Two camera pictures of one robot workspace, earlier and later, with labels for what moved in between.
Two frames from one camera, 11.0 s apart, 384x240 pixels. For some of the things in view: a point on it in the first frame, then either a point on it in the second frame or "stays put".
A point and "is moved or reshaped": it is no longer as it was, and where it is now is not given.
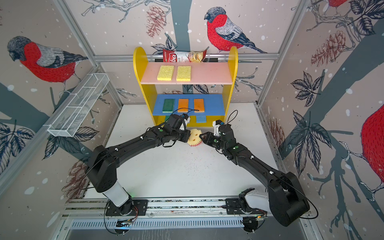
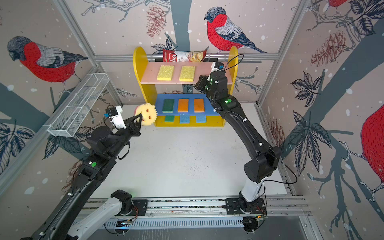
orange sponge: (199, 104) stays put
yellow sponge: (166, 73) stays put
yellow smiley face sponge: (194, 139) to (149, 113)
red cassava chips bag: (171, 56) stays put
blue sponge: (201, 119) stays put
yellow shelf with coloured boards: (201, 91) stays put
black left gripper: (187, 135) to (133, 127)
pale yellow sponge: (183, 103) stays put
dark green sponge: (168, 105) stays put
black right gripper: (209, 137) to (202, 83)
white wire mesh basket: (73, 113) stays put
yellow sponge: (184, 73) is moved or reshaped
